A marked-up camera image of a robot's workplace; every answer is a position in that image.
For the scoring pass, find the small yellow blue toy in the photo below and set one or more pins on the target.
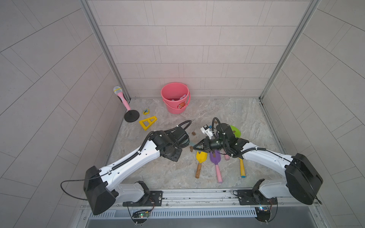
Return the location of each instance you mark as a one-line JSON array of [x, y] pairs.
[[146, 111]]

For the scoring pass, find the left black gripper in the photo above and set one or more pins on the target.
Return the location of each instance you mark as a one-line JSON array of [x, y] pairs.
[[176, 157]]

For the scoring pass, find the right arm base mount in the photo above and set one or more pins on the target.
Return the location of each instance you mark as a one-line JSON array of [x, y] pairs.
[[253, 196]]

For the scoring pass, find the green leaf trowel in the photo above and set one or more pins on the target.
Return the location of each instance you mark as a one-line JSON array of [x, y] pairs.
[[236, 131]]

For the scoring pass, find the yellow shovel wooden handle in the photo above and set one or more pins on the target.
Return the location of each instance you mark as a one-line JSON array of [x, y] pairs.
[[201, 157]]

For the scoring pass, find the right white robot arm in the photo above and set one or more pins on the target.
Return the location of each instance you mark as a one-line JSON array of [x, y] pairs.
[[299, 177]]

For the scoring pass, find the pink plastic bucket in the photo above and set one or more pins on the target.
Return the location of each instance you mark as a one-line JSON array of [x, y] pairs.
[[176, 97]]

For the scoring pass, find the purple square shovel front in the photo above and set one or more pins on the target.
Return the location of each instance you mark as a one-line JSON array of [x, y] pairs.
[[215, 158]]

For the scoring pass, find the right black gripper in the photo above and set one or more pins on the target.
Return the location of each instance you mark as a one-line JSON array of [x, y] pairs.
[[207, 147]]

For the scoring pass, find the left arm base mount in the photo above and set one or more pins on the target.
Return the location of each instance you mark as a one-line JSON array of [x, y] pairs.
[[148, 197]]

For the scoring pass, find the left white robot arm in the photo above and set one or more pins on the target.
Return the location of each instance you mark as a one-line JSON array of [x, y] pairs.
[[103, 187]]

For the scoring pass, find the pink toy microphone on stand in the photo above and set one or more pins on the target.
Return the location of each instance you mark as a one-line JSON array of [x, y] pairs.
[[131, 115]]

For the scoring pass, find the yellow triangle stencil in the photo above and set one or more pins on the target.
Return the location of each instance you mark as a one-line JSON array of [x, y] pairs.
[[147, 123]]

